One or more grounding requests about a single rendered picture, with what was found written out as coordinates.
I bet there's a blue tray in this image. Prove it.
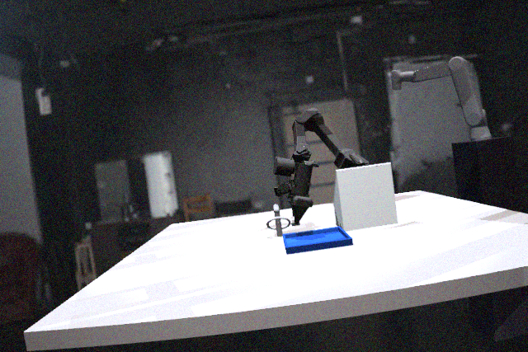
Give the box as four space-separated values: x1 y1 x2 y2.
283 226 353 255

